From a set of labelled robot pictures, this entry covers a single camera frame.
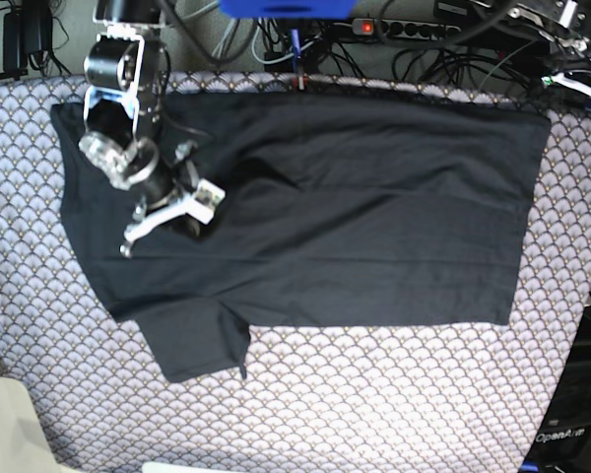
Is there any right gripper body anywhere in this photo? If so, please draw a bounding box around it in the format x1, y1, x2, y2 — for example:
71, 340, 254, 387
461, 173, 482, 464
120, 140, 200, 258

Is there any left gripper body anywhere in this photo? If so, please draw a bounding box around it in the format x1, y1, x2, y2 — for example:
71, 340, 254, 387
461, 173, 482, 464
541, 72, 591, 99

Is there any dark navy T-shirt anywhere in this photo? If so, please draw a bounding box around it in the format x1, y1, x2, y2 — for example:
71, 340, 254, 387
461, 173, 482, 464
50, 93, 551, 382

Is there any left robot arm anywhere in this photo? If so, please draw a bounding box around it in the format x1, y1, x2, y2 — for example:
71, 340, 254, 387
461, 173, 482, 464
499, 1, 591, 102

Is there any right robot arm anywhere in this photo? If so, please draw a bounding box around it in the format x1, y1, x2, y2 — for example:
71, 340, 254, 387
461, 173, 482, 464
79, 1, 225, 257

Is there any white power strip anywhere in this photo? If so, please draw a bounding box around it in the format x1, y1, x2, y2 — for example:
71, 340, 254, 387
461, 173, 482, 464
349, 18, 461, 40

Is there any black adapter on floor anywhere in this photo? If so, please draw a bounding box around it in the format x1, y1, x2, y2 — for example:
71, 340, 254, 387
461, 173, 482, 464
2, 4, 53, 72

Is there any beige cardboard box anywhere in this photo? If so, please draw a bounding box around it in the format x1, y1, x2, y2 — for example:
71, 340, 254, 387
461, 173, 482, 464
0, 375, 60, 472

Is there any fan-patterned tablecloth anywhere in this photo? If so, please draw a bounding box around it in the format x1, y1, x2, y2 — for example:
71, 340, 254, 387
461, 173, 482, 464
0, 77, 591, 472

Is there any black OpenArm box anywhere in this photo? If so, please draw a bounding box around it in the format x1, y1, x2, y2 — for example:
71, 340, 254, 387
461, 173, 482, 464
519, 305, 591, 472

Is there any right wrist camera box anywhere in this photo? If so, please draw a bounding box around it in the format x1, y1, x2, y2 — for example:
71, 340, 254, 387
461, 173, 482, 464
183, 179, 226, 225

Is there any blue-handled red clamp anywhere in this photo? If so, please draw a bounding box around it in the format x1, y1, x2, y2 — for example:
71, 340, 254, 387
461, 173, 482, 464
290, 29, 306, 92

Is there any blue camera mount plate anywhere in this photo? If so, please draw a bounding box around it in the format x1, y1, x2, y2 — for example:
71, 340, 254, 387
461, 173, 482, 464
220, 0, 356, 19

